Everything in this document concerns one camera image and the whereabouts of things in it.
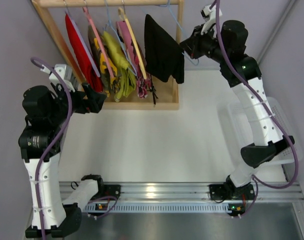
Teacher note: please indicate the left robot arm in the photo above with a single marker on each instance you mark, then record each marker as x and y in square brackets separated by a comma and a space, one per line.
[48, 112]

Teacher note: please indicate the pink black patterned trousers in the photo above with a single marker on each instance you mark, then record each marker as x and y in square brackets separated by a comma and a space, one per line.
[143, 86]

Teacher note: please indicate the pink hanger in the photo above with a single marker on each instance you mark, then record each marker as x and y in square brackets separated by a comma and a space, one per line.
[101, 46]

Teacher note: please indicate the cream wooden hanger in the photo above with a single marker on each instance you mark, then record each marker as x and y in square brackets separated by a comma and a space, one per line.
[123, 17]

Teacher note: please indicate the aluminium mounting rail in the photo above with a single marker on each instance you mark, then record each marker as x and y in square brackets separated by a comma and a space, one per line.
[198, 192]

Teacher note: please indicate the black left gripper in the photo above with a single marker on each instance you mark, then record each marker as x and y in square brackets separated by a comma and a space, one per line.
[86, 99]

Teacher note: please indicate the wooden clothes rack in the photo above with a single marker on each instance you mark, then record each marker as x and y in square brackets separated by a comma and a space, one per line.
[78, 56]

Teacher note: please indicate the white lavender hanger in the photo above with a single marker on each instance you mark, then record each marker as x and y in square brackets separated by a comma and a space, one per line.
[82, 42]

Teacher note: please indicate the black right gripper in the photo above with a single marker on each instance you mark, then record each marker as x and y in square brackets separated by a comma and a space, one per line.
[192, 46]

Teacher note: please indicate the camouflage yellow green trousers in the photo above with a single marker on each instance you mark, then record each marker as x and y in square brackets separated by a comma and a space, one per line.
[106, 80]

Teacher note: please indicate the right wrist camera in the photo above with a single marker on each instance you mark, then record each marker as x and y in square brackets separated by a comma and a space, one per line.
[209, 15]

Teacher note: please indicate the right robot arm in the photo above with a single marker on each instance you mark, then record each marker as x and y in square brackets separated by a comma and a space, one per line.
[226, 45]

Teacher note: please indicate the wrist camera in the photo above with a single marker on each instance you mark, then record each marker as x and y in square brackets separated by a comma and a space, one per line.
[209, 15]
[65, 72]

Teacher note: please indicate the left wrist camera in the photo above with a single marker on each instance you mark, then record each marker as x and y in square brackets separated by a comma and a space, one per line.
[65, 72]

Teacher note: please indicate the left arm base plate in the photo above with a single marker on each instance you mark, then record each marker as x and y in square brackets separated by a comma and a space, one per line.
[113, 190]

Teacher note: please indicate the red trousers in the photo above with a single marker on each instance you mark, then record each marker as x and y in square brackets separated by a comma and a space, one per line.
[82, 57]

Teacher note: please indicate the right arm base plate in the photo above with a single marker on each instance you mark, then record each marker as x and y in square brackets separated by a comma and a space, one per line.
[218, 193]

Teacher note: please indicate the lime green trousers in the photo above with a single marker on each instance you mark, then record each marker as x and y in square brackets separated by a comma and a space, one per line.
[126, 80]

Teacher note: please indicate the slotted cable duct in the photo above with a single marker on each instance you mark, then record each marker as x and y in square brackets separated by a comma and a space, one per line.
[170, 207]

